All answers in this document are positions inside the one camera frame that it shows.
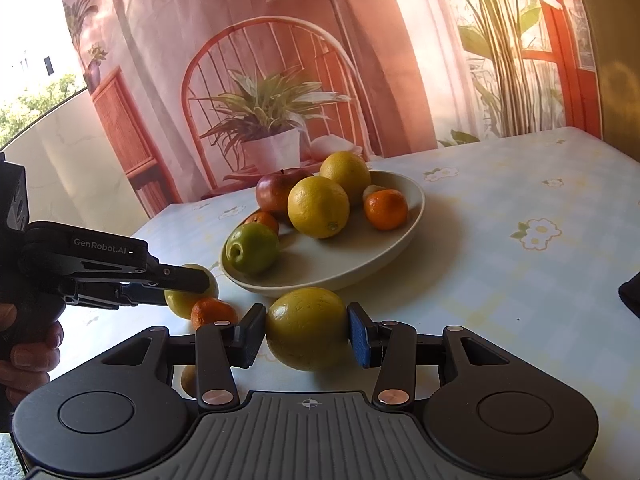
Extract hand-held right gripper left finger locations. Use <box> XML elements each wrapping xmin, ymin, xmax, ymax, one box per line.
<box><xmin>95</xmin><ymin>303</ymin><xmax>267</xmax><ymax>409</ymax></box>

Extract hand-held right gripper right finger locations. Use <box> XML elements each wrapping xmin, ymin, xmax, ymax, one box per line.
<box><xmin>347</xmin><ymin>302</ymin><xmax>521</xmax><ymax>407</ymax></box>

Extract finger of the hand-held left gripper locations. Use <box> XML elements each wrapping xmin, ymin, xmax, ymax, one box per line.
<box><xmin>62</xmin><ymin>280</ymin><xmax>170</xmax><ymax>308</ymax></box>
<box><xmin>145</xmin><ymin>263</ymin><xmax>212</xmax><ymax>294</ymax></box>

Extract yellow-green round fruit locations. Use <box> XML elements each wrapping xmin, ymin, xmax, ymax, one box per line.
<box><xmin>265</xmin><ymin>287</ymin><xmax>349</xmax><ymax>372</ymax></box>
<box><xmin>165</xmin><ymin>263</ymin><xmax>220</xmax><ymax>319</ymax></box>

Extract green apple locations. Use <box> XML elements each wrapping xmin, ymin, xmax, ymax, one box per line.
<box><xmin>225</xmin><ymin>223</ymin><xmax>281</xmax><ymax>275</ymax></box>

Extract cream round plate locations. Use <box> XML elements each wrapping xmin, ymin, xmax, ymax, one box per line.
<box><xmin>220</xmin><ymin>170</ymin><xmax>426</xmax><ymax>295</ymax></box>

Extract orange tangerine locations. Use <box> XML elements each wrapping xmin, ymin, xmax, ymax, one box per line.
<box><xmin>363</xmin><ymin>188</ymin><xmax>409</xmax><ymax>231</ymax></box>
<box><xmin>243</xmin><ymin>211</ymin><xmax>281</xmax><ymax>237</ymax></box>
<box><xmin>190</xmin><ymin>298</ymin><xmax>239</xmax><ymax>333</ymax></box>

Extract red apple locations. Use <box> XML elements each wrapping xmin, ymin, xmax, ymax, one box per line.
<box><xmin>255</xmin><ymin>168</ymin><xmax>313</xmax><ymax>225</ymax></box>

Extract yellow lemon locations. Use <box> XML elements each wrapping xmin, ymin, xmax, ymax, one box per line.
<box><xmin>319</xmin><ymin>150</ymin><xmax>372</xmax><ymax>206</ymax></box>
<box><xmin>287</xmin><ymin>175</ymin><xmax>351</xmax><ymax>239</ymax></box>

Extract person's left hand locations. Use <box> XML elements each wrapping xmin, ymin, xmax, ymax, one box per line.
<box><xmin>0</xmin><ymin>304</ymin><xmax>65</xmax><ymax>403</ymax></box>

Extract white marble board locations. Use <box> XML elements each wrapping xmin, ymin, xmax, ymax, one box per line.
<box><xmin>0</xmin><ymin>91</ymin><xmax>166</xmax><ymax>241</ymax></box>

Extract green trees outside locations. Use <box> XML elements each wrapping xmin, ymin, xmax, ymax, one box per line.
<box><xmin>0</xmin><ymin>74</ymin><xmax>86</xmax><ymax>136</ymax></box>

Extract white building outside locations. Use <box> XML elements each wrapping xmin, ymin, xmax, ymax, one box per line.
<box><xmin>0</xmin><ymin>35</ymin><xmax>81</xmax><ymax>91</ymax></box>

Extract printed room backdrop cloth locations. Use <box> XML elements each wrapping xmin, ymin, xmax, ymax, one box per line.
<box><xmin>52</xmin><ymin>0</ymin><xmax>603</xmax><ymax>221</ymax></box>

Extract yellow-brown wooden panel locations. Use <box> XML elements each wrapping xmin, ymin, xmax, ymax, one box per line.
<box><xmin>570</xmin><ymin>0</ymin><xmax>640</xmax><ymax>171</ymax></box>

